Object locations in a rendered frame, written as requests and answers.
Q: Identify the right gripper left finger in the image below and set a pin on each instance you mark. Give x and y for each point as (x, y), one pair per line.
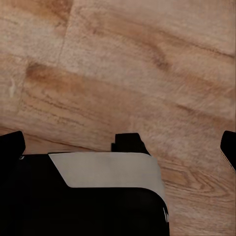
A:
(12, 146)

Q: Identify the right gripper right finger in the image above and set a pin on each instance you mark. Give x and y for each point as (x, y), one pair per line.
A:
(228, 146)

